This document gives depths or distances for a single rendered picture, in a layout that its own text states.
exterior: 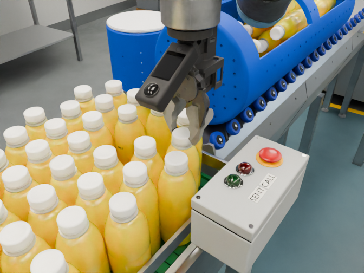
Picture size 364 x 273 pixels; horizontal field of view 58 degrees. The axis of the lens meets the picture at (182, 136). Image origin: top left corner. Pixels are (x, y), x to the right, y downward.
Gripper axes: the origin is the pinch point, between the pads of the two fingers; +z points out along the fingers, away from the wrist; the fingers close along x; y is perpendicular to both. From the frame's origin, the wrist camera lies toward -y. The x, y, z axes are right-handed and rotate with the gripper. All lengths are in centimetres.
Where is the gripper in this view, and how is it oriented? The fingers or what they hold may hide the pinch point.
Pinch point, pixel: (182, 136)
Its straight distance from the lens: 61.0
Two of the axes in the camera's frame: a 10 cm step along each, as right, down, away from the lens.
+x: -7.9, -3.6, 4.9
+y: 6.1, -4.7, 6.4
